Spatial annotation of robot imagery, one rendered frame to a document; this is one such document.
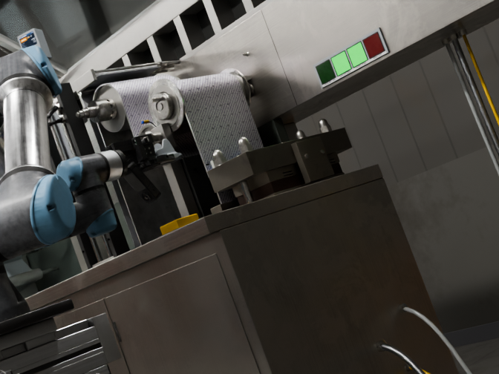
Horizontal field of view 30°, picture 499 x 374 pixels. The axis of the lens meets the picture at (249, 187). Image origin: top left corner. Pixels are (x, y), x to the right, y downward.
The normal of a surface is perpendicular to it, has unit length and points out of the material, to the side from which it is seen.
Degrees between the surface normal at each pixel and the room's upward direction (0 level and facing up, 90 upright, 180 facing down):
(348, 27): 90
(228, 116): 90
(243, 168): 90
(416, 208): 90
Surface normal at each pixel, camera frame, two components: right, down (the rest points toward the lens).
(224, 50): -0.69, 0.20
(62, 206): 0.95, -0.26
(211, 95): 0.63, -0.30
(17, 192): -0.29, -0.65
